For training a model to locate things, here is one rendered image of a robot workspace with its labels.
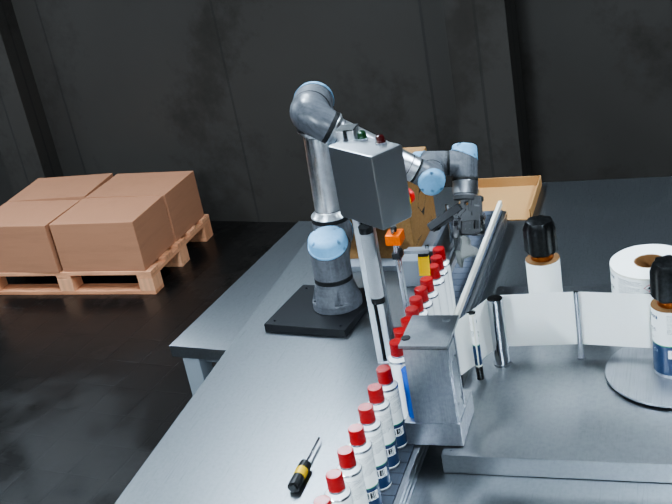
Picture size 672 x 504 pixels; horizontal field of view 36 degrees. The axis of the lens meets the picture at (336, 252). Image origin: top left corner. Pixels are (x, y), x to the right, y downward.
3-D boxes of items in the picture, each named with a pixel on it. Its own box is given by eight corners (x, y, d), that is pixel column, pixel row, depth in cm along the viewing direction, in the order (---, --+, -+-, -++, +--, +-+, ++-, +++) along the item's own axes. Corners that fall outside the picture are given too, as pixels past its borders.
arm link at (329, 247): (311, 285, 304) (303, 243, 298) (315, 266, 316) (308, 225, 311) (351, 280, 302) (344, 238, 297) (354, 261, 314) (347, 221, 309)
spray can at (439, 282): (449, 338, 276) (439, 270, 268) (431, 337, 278) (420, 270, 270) (454, 328, 281) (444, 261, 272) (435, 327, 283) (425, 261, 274)
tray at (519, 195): (531, 220, 348) (530, 209, 346) (455, 222, 357) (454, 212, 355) (542, 185, 373) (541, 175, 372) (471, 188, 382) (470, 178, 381)
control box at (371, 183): (383, 231, 247) (371, 157, 239) (340, 216, 260) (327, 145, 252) (415, 216, 252) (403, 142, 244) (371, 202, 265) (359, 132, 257)
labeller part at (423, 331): (447, 349, 221) (447, 345, 221) (397, 349, 225) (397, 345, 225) (459, 317, 233) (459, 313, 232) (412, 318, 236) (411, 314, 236)
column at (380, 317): (393, 363, 279) (353, 129, 252) (377, 363, 281) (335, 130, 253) (397, 354, 283) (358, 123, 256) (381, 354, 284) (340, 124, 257)
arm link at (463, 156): (448, 146, 310) (477, 146, 309) (449, 182, 309) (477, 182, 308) (449, 142, 302) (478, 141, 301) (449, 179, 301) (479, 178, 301)
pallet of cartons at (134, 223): (224, 235, 604) (208, 168, 587) (144, 304, 536) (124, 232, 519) (67, 231, 655) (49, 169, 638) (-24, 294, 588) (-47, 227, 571)
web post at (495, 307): (510, 368, 258) (502, 302, 250) (492, 368, 259) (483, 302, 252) (513, 358, 262) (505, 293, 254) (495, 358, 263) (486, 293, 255)
